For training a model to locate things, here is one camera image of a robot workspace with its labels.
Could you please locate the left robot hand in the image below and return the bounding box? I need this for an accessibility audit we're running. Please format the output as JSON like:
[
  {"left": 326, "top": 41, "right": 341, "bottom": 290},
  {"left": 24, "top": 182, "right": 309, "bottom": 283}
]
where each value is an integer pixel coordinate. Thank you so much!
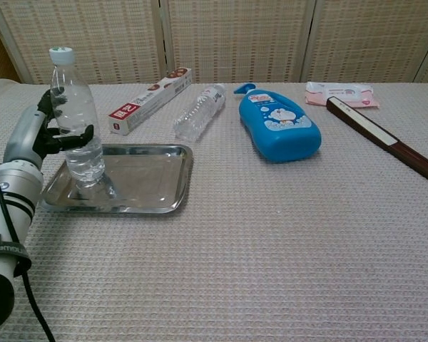
[{"left": 2, "top": 87, "right": 95, "bottom": 170}]

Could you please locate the black cable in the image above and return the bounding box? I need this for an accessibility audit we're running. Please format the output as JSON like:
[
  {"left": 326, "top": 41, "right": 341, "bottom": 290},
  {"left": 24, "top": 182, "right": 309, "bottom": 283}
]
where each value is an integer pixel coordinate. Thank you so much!
[{"left": 0, "top": 151, "right": 56, "bottom": 342}]

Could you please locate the red white cling film box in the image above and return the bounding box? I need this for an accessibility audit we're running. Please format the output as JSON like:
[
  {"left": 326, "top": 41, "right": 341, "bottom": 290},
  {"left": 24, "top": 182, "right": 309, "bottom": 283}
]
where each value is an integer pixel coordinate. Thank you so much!
[{"left": 108, "top": 67, "right": 193, "bottom": 136}]

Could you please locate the pink wet wipes pack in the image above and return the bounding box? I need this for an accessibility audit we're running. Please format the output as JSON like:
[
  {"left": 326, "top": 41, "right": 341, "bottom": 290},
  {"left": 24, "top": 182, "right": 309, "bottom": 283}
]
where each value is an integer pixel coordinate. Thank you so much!
[{"left": 305, "top": 81, "right": 380, "bottom": 109}]

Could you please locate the clear water bottle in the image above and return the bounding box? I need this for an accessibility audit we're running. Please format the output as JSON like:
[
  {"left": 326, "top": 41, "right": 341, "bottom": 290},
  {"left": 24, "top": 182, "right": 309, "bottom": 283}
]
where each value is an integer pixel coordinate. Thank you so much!
[
  {"left": 173, "top": 83, "right": 228, "bottom": 142},
  {"left": 49, "top": 46, "right": 106, "bottom": 190}
]

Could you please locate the dark brown folded fan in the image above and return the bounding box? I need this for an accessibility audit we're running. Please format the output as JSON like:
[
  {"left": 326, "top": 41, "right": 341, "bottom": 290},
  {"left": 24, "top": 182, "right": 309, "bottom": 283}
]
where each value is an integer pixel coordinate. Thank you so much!
[{"left": 325, "top": 96, "right": 428, "bottom": 189}]

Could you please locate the bamboo folding screen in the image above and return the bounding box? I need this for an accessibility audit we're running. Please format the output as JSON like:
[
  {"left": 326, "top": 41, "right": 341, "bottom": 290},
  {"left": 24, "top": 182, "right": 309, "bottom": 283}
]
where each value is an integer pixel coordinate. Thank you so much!
[{"left": 0, "top": 0, "right": 428, "bottom": 86}]

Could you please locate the beige woven tablecloth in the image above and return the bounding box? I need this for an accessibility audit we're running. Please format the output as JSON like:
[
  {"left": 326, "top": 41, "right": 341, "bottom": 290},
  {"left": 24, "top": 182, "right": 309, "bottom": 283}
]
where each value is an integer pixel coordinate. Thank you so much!
[{"left": 0, "top": 78, "right": 428, "bottom": 342}]

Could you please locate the stainless steel tray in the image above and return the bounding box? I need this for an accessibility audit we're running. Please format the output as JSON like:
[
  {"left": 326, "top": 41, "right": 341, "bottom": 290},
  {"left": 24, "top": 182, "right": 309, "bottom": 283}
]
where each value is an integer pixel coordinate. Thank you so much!
[{"left": 41, "top": 143, "right": 194, "bottom": 215}]

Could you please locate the blue pump soap bottle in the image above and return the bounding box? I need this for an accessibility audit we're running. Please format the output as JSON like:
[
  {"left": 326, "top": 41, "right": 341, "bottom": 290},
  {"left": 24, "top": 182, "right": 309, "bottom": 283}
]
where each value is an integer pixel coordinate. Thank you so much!
[{"left": 233, "top": 83, "right": 322, "bottom": 164}]

